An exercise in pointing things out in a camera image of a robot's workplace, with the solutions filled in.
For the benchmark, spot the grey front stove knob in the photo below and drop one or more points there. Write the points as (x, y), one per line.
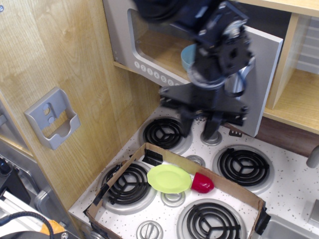
(149, 230)

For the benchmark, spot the brown cardboard frame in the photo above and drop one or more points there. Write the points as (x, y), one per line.
(250, 207)

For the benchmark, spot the grey faucet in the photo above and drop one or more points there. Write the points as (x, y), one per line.
(313, 159)

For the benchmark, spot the steel sink basin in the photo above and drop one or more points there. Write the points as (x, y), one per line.
(279, 228)

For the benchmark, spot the blue plastic bowl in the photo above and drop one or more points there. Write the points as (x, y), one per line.
(188, 56)

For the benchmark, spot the red plastic cup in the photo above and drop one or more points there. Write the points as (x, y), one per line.
(202, 183)

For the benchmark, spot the grey oven door handle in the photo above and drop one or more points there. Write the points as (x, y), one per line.
(42, 203)

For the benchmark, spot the front right stove burner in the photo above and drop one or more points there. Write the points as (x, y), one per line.
(210, 219)

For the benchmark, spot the grey middle stove knob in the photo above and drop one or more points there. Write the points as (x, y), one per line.
(197, 159)

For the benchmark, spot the grey centre stove knob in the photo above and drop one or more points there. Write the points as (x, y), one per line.
(174, 199)

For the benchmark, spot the back right stove burner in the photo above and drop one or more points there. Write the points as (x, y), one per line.
(246, 166)

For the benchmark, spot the grey wall phone holder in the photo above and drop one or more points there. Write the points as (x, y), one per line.
(46, 111)

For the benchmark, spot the front left stove burner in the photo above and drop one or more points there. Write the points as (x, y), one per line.
(131, 193)

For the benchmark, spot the stove burner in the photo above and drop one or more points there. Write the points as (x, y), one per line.
(131, 193)
(210, 219)
(246, 166)
(165, 132)

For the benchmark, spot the back left stove burner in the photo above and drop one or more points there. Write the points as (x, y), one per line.
(165, 132)

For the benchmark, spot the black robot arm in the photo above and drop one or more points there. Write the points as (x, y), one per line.
(222, 50)

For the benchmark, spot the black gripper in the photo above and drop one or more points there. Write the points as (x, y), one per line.
(192, 101)

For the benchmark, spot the green plastic plate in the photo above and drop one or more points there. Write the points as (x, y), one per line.
(169, 179)

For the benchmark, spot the orange object bottom left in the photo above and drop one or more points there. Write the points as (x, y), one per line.
(56, 227)

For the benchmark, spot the hanging small spatula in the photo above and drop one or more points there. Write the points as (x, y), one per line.
(235, 133)

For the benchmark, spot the grey toy microwave door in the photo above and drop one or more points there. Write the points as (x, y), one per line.
(153, 51)

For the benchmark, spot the grey back stove knob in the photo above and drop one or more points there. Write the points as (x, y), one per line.
(214, 140)

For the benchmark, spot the grey stove knob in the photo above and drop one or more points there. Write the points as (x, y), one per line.
(197, 159)
(149, 230)
(174, 199)
(214, 140)

